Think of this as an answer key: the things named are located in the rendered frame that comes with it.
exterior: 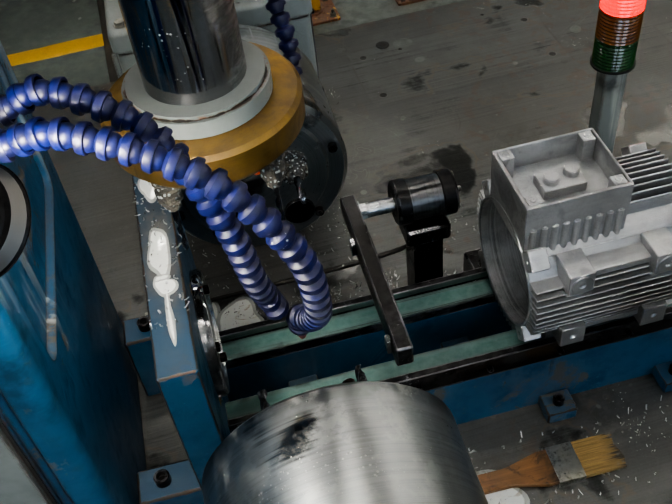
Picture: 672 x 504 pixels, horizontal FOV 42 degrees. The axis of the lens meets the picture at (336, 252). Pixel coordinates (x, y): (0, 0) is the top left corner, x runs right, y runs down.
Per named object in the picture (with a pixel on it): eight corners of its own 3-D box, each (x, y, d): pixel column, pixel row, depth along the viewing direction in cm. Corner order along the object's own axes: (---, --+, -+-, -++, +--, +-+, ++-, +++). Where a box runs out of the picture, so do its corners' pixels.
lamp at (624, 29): (606, 50, 119) (611, 22, 116) (587, 28, 123) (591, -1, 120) (647, 41, 120) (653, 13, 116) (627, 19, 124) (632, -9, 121)
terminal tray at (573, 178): (523, 259, 95) (528, 212, 89) (488, 196, 102) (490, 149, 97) (625, 233, 96) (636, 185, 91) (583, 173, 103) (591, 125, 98)
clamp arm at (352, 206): (336, 214, 113) (391, 368, 95) (334, 197, 110) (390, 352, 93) (362, 208, 113) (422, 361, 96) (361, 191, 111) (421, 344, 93)
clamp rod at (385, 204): (357, 223, 110) (356, 212, 109) (354, 213, 112) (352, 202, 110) (418, 209, 111) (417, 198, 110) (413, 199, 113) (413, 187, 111)
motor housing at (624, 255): (528, 371, 103) (541, 263, 89) (472, 259, 116) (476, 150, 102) (684, 329, 105) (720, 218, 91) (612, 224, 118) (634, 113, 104)
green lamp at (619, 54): (602, 77, 122) (606, 50, 119) (583, 55, 127) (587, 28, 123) (641, 69, 123) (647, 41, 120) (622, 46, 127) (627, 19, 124)
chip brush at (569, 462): (468, 509, 104) (468, 506, 104) (455, 473, 108) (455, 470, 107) (628, 467, 106) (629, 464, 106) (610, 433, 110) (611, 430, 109)
